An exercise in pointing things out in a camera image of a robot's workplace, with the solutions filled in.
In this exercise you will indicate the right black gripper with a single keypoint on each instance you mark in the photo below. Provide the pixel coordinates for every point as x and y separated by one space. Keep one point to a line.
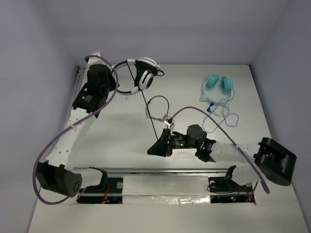
161 147

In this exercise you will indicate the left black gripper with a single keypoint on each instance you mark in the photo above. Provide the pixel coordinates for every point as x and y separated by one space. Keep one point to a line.
112 81

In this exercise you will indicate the white black over-ear headphones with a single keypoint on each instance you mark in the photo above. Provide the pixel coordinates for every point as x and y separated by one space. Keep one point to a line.
146 70

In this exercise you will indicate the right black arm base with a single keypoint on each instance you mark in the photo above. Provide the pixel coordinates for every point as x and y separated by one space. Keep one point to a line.
223 189

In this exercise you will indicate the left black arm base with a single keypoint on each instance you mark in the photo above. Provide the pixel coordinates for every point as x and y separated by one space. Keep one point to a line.
108 191

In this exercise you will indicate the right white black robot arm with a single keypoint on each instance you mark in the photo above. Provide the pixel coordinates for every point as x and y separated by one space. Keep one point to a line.
257 162

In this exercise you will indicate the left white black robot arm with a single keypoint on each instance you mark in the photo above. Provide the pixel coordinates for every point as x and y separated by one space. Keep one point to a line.
53 169

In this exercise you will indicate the teal white cat-ear headphones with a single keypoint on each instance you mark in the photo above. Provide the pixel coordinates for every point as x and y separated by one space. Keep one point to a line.
218 90

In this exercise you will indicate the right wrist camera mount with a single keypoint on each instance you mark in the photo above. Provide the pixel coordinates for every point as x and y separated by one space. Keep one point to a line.
168 121

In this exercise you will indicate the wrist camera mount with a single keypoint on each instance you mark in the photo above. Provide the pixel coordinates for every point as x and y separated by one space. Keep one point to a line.
168 121
93 59

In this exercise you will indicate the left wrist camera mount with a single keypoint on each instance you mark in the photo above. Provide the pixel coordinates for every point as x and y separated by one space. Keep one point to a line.
93 59

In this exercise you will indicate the silver foil covered rail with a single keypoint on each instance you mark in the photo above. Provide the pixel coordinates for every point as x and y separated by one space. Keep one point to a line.
166 187

